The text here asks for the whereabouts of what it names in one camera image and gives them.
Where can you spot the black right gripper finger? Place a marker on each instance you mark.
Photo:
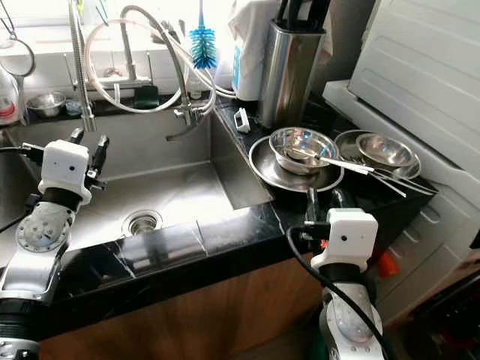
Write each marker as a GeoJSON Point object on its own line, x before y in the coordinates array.
{"type": "Point", "coordinates": [311, 204]}
{"type": "Point", "coordinates": [338, 199]}

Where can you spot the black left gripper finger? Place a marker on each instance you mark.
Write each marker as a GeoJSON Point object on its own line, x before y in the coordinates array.
{"type": "Point", "coordinates": [101, 150]}
{"type": "Point", "coordinates": [76, 135]}

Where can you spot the large steel bowl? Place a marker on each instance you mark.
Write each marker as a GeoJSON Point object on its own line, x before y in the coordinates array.
{"type": "Point", "coordinates": [307, 142]}

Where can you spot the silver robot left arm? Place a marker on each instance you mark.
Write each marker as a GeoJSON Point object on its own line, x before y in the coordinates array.
{"type": "Point", "coordinates": [45, 247]}

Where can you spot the grey steel wool scrubber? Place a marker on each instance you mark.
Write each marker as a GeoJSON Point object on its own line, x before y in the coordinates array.
{"type": "Point", "coordinates": [73, 107]}

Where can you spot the small steel bowl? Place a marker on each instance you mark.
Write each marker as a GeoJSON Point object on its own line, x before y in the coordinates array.
{"type": "Point", "coordinates": [45, 105]}

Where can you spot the metal chopstick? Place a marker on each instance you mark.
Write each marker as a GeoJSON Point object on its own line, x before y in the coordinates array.
{"type": "Point", "coordinates": [390, 180]}
{"type": "Point", "coordinates": [412, 182]}

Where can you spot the sink drain strainer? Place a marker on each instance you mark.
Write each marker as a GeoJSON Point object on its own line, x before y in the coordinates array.
{"type": "Point", "coordinates": [142, 223]}

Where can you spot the steel spring faucet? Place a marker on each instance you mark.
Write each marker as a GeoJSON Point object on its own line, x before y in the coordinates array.
{"type": "Point", "coordinates": [81, 67]}

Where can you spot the stainless steel sink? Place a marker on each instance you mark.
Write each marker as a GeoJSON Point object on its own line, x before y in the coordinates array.
{"type": "Point", "coordinates": [165, 187]}

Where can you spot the medium steel bowl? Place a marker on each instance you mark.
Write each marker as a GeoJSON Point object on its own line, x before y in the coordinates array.
{"type": "Point", "coordinates": [386, 150]}

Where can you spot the green sponge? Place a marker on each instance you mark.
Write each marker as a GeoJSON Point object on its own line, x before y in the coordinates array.
{"type": "Point", "coordinates": [146, 97]}

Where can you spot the white soap pump bottle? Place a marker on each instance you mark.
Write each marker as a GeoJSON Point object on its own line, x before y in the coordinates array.
{"type": "Point", "coordinates": [7, 97]}

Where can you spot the orange plastic object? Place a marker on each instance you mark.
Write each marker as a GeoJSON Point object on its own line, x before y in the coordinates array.
{"type": "Point", "coordinates": [388, 264]}

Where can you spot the round steel strainer ladle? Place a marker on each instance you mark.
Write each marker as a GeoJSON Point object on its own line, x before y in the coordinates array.
{"type": "Point", "coordinates": [19, 58]}

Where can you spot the small white plastic holder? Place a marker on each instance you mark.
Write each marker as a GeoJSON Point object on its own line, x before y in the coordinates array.
{"type": "Point", "coordinates": [241, 120]}

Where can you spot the steel knife block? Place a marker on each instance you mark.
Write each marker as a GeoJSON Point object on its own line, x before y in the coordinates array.
{"type": "Point", "coordinates": [289, 79]}

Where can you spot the wooden cabinet front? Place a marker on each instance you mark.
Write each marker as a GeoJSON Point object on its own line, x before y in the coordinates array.
{"type": "Point", "coordinates": [195, 315]}

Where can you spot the blue bottle brush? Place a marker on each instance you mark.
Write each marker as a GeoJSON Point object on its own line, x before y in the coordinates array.
{"type": "Point", "coordinates": [202, 45]}

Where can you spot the white ribbed appliance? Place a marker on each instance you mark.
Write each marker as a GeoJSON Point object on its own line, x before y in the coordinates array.
{"type": "Point", "coordinates": [412, 67]}

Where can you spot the white bag with blue label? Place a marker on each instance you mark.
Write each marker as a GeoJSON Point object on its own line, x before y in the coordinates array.
{"type": "Point", "coordinates": [251, 52]}

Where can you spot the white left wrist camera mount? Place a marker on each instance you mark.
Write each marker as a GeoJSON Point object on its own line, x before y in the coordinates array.
{"type": "Point", "coordinates": [66, 169]}

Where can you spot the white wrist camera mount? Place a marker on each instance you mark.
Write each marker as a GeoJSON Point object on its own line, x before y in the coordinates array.
{"type": "Point", "coordinates": [349, 240]}
{"type": "Point", "coordinates": [66, 169]}

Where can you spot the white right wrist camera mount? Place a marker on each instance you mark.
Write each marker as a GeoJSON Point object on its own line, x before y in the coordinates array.
{"type": "Point", "coordinates": [349, 240]}

